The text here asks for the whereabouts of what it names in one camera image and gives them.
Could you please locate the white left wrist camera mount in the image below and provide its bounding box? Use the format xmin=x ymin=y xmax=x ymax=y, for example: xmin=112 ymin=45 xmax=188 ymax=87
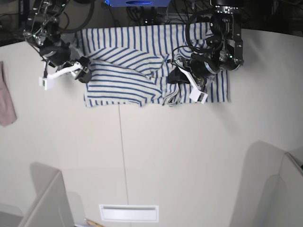
xmin=178 ymin=66 xmax=208 ymax=104

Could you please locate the blue device at top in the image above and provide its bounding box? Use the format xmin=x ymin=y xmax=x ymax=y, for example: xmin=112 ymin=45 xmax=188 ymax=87
xmin=105 ymin=0 xmax=170 ymax=7

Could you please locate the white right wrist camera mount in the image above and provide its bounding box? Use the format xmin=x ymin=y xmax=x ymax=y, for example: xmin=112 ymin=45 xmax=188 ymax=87
xmin=39 ymin=61 xmax=89 ymax=90

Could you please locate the blue white striped T-shirt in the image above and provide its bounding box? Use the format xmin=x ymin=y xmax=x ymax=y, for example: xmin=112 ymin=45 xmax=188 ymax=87
xmin=75 ymin=22 xmax=232 ymax=108

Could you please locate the grey right bin divider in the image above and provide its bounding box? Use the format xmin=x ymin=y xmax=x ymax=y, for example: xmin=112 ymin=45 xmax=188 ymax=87
xmin=230 ymin=152 xmax=303 ymax=227

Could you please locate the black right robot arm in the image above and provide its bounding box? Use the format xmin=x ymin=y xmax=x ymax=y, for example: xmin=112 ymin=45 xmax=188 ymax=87
xmin=23 ymin=0 xmax=95 ymax=89

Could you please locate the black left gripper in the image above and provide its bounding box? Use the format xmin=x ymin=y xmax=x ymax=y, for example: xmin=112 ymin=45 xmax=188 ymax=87
xmin=167 ymin=57 xmax=216 ymax=84

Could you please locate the wooden pencil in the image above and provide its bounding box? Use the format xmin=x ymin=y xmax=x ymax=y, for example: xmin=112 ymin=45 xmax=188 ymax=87
xmin=85 ymin=218 xmax=102 ymax=227

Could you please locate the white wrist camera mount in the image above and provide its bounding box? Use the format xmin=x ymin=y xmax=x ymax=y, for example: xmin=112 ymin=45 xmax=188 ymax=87
xmin=178 ymin=66 xmax=208 ymax=104
xmin=39 ymin=61 xmax=89 ymax=90

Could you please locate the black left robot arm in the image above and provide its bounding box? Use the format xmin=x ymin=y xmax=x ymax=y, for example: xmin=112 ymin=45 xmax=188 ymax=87
xmin=168 ymin=0 xmax=244 ymax=85

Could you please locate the grey left bin divider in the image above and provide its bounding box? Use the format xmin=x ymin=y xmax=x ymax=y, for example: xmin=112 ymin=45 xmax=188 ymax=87
xmin=0 ymin=162 xmax=75 ymax=227

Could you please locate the grey bin divider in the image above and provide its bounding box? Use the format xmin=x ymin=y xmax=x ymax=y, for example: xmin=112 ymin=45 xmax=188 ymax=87
xmin=230 ymin=152 xmax=303 ymax=227
xmin=0 ymin=162 xmax=75 ymax=227

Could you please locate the pink cloth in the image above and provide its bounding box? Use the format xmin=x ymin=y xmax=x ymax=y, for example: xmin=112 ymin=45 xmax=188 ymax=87
xmin=0 ymin=61 xmax=17 ymax=127

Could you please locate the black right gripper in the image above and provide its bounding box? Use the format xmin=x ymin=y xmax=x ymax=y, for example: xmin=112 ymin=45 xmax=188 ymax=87
xmin=40 ymin=42 xmax=92 ymax=83

